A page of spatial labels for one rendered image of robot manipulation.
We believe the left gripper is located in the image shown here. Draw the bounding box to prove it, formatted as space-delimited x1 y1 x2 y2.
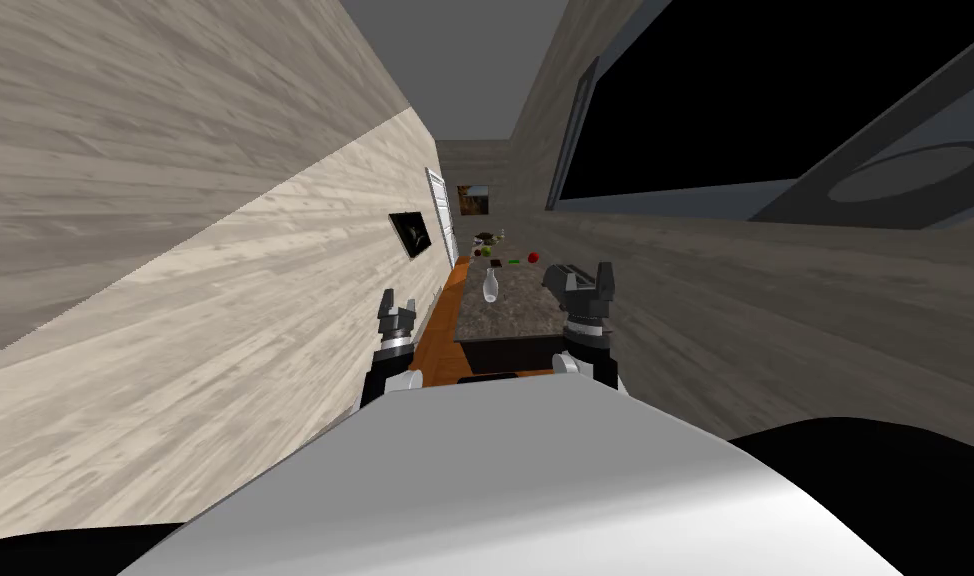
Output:
376 288 419 345

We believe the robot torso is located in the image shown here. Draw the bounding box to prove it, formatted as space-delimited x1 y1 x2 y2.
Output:
117 371 906 576

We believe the large dark window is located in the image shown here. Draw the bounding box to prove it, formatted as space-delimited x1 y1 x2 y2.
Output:
544 0 974 213

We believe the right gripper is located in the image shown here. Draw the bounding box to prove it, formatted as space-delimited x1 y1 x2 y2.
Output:
542 260 617 327

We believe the brown framed wall picture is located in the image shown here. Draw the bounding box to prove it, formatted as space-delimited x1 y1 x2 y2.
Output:
456 184 491 217

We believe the white door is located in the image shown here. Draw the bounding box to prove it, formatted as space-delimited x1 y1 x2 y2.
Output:
424 167 460 270

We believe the dark panel with grey oval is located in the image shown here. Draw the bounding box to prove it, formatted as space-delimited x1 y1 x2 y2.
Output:
749 23 974 233

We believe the black framed wall picture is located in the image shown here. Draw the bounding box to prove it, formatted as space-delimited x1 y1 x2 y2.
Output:
387 211 433 261

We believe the dark stone top table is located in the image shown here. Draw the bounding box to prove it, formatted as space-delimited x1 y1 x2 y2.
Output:
453 254 570 375

